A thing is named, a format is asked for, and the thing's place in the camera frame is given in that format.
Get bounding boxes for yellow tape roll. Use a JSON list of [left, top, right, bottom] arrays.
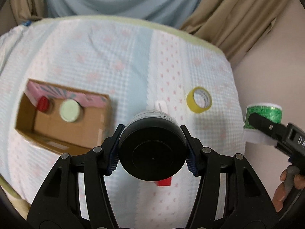
[[186, 86, 213, 114]]

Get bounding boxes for beige curtain right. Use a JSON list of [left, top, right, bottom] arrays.
[[181, 0, 289, 65]]

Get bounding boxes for cardboard box with pink flap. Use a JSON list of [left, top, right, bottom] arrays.
[[15, 79, 112, 156]]

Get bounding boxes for pale green lidded jar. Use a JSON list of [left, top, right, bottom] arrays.
[[59, 99, 83, 123]]

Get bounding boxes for beige curtain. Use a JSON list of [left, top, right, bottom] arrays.
[[181, 0, 289, 65], [9, 0, 46, 24]]

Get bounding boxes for person's right hand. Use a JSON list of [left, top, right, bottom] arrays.
[[272, 165, 305, 213]]

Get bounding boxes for red capped bottle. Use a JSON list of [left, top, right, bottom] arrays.
[[36, 96, 51, 113]]

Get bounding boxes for pale green mattress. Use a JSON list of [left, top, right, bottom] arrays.
[[0, 15, 223, 220]]

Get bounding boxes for beige curtain left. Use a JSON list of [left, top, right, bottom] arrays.
[[9, 0, 46, 24]]

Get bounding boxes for green labelled white bottle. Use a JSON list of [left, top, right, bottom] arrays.
[[242, 102, 282, 146]]

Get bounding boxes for black jar with black lid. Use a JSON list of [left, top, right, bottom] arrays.
[[118, 110, 187, 181]]

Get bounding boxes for small red box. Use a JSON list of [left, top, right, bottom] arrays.
[[155, 177, 172, 187]]

